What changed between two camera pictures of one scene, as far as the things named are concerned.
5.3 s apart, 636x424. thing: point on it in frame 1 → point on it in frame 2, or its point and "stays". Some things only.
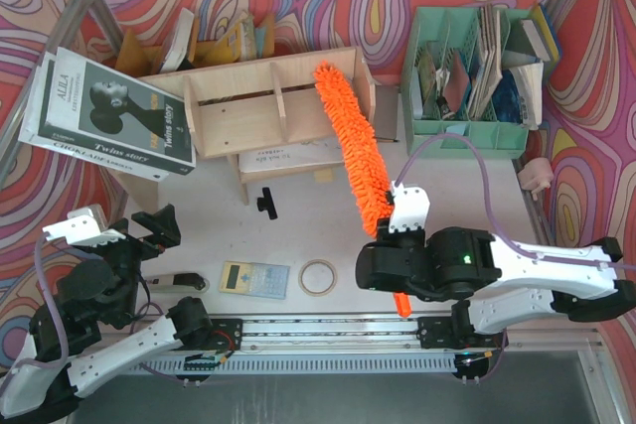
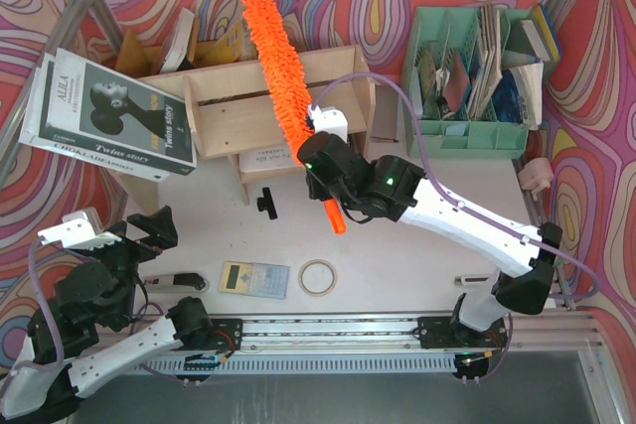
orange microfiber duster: (369, 173) → (284, 80)
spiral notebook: (290, 157) stays
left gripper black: (147, 241) stays
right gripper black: (386, 243) → (318, 180)
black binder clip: (266, 204) stays
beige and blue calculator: (256, 279) stays
